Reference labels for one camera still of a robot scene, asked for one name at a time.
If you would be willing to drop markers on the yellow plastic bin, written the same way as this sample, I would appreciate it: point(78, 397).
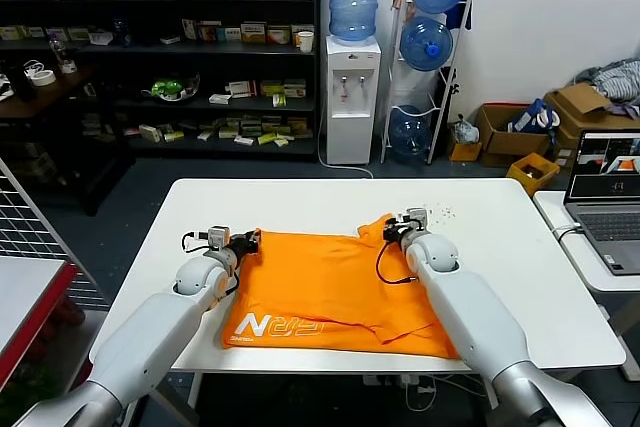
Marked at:
point(521, 179)

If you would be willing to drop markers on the white tape roll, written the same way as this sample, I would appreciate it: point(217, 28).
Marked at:
point(43, 81)

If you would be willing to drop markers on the small green upright box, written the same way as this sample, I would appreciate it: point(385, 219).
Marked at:
point(279, 101)

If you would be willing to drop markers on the large white table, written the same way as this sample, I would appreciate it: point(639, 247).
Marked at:
point(525, 257)

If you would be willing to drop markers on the white table red edge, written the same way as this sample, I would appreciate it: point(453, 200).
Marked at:
point(25, 292)

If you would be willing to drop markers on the white water dispenser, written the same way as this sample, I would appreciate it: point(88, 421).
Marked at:
point(353, 135)

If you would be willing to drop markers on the white tilted box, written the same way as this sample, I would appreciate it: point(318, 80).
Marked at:
point(101, 38)

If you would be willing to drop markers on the cream box yellow print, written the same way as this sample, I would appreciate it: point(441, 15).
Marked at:
point(254, 34)

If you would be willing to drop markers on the cardboard box with flap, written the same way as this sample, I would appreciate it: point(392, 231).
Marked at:
point(581, 100)

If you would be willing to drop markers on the small brown cardboard box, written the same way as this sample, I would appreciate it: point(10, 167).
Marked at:
point(463, 151)

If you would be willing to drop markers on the white box orange print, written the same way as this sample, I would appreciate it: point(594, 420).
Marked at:
point(279, 36)

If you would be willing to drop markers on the blue white bag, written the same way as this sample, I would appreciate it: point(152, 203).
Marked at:
point(526, 118)

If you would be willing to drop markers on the lime green flat box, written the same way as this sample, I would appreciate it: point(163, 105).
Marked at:
point(174, 136)

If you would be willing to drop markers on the black shelf unit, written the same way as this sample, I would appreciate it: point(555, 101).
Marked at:
point(146, 51)

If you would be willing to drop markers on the open brown cardboard box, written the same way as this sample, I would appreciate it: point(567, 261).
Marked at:
point(511, 143)

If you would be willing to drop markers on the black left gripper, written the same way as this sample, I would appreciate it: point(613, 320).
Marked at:
point(245, 243)

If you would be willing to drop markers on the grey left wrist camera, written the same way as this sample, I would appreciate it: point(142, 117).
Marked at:
point(218, 237)

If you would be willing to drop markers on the low white box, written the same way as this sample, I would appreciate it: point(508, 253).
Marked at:
point(232, 35)

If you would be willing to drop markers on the white box red stripe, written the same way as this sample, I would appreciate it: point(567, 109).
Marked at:
point(243, 89)

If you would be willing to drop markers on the grey laptop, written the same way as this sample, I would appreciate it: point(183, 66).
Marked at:
point(608, 226)

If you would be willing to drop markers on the grey plastic bag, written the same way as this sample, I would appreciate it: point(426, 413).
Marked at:
point(466, 131)

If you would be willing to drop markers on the black cylinder container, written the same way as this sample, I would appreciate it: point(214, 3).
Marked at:
point(23, 85)

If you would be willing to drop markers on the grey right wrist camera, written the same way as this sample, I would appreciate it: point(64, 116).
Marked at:
point(417, 219)

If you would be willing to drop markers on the yellow green flat box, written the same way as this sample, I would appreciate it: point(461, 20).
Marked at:
point(268, 138)

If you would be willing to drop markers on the upright blue water bottle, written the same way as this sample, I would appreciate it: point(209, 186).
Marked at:
point(353, 10)

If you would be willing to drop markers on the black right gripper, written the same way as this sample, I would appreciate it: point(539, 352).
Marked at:
point(394, 233)

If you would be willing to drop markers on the white metal jug rack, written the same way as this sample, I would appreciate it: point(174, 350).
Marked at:
point(392, 70)

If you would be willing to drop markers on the small white side table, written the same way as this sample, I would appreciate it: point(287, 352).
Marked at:
point(576, 266)

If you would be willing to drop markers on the small white cup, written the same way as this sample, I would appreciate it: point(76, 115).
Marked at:
point(68, 68)

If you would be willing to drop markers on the cream orange box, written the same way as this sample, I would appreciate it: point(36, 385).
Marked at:
point(296, 89)

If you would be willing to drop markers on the white paper cup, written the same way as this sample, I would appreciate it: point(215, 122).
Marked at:
point(306, 42)

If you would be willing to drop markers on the leaning white card box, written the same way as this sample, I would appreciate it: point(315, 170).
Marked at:
point(190, 29)

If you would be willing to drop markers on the dark brown wooden table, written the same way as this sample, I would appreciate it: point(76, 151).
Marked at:
point(51, 90)

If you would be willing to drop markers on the white power strip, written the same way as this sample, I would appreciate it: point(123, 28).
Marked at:
point(380, 380)

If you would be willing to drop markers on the pale green box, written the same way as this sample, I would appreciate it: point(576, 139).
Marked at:
point(79, 34)

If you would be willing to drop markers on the orange t-shirt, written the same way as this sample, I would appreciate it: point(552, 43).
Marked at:
point(320, 287)

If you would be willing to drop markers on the dark blue bottle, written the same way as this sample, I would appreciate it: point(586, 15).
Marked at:
point(123, 34)

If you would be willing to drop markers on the white cube box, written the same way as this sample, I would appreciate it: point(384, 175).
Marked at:
point(151, 133)

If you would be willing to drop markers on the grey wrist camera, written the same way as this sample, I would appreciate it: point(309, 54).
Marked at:
point(417, 219)
point(218, 237)

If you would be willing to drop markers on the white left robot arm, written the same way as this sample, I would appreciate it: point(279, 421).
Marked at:
point(150, 327)

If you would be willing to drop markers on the clear plastic bottle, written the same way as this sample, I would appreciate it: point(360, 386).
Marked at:
point(60, 53)

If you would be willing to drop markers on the green white packet bowl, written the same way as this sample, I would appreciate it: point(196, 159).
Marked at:
point(171, 89)

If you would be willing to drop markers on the pile of striped clothes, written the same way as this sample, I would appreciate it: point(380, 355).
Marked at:
point(618, 78)

